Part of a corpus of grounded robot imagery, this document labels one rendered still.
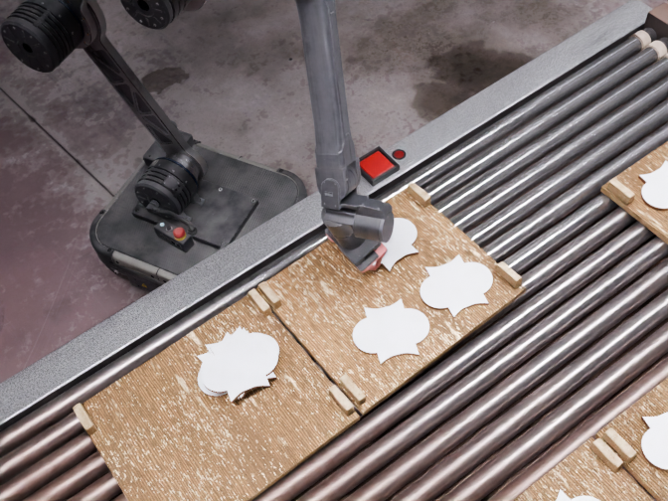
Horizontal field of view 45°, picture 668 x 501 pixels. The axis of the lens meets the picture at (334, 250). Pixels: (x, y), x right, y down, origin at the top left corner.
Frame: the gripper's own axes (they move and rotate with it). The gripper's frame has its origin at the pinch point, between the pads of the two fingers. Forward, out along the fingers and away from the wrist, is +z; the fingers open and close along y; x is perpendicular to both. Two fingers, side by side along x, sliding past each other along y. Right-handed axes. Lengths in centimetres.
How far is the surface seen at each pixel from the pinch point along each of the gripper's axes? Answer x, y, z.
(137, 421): 53, -2, -15
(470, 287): -10.5, -19.6, 3.3
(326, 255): 5.9, 5.5, -0.4
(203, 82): -11, 166, 104
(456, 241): -15.9, -9.0, 5.9
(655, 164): -60, -22, 19
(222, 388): 36.9, -7.6, -13.4
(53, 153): 53, 172, 85
